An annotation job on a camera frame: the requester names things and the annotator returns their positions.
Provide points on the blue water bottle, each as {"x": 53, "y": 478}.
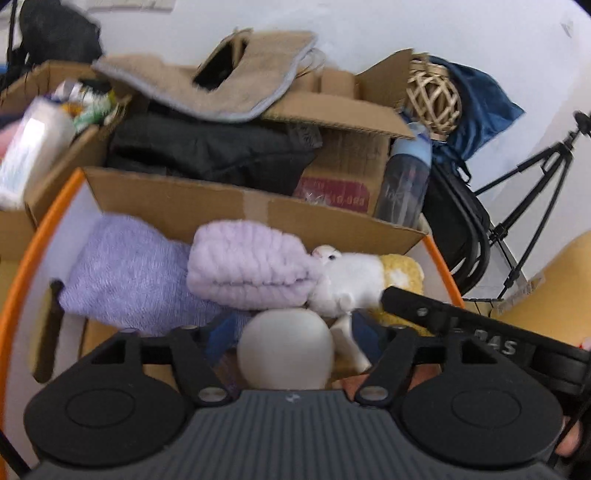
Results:
{"x": 405, "y": 180}

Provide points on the person's right hand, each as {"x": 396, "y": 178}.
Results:
{"x": 571, "y": 438}

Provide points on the dark blue cloth bag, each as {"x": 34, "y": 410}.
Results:
{"x": 485, "y": 106}

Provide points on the yellow thermos jug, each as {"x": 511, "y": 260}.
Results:
{"x": 568, "y": 286}

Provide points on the small brown cardboard box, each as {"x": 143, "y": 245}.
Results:
{"x": 60, "y": 184}

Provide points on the beige towel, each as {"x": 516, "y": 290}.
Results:
{"x": 244, "y": 83}

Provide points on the red cardboard box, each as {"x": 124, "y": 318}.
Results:
{"x": 175, "y": 203}

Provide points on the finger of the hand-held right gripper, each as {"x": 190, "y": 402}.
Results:
{"x": 415, "y": 307}

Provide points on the black tripod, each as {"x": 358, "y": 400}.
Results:
{"x": 531, "y": 198}

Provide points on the white round sponge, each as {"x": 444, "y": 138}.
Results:
{"x": 286, "y": 348}

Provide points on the black bag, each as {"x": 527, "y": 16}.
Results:
{"x": 55, "y": 32}

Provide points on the purple knitted cloth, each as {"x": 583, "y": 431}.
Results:
{"x": 129, "y": 272}

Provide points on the black folded cloth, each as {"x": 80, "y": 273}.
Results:
{"x": 207, "y": 147}

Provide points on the yellow plush toy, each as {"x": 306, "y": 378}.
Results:
{"x": 406, "y": 274}

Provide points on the black case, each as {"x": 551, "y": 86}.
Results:
{"x": 455, "y": 217}

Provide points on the purple fluffy cloth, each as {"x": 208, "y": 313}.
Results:
{"x": 249, "y": 263}

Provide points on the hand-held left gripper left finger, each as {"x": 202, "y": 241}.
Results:
{"x": 221, "y": 340}

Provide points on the large open cardboard box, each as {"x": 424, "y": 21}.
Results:
{"x": 341, "y": 157}

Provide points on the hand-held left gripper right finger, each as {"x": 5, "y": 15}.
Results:
{"x": 367, "y": 333}

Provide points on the white plush toy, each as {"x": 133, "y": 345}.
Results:
{"x": 351, "y": 277}

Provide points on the wicker ball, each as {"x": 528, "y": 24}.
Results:
{"x": 434, "y": 99}

